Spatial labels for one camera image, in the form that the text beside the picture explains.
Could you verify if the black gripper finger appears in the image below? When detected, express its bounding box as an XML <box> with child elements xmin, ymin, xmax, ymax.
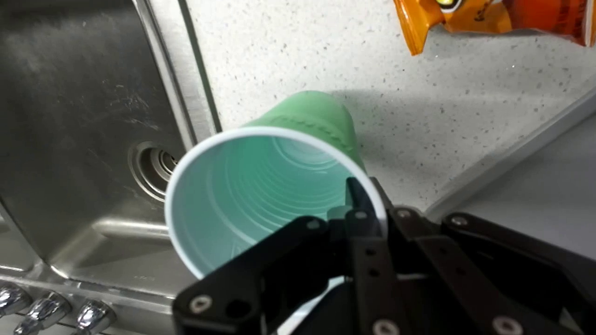
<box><xmin>327</xmin><ymin>178</ymin><xmax>379</xmax><ymax>241</ymax></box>

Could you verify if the green plastic cup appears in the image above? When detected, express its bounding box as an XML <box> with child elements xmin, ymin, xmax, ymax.
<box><xmin>162</xmin><ymin>90</ymin><xmax>391</xmax><ymax>335</ymax></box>

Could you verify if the grey plastic tray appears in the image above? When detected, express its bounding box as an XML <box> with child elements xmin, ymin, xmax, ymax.
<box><xmin>426</xmin><ymin>92</ymin><xmax>596</xmax><ymax>260</ymax></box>

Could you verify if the orange snack bag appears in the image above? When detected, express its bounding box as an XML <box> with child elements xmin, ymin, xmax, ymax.
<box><xmin>392</xmin><ymin>0</ymin><xmax>596</xmax><ymax>55</ymax></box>

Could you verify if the stainless steel double sink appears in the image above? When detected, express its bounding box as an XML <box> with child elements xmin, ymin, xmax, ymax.
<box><xmin>0</xmin><ymin>0</ymin><xmax>223</xmax><ymax>304</ymax></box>

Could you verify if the chrome sink faucet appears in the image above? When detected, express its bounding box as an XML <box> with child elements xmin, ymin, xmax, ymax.
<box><xmin>0</xmin><ymin>282</ymin><xmax>115</xmax><ymax>335</ymax></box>

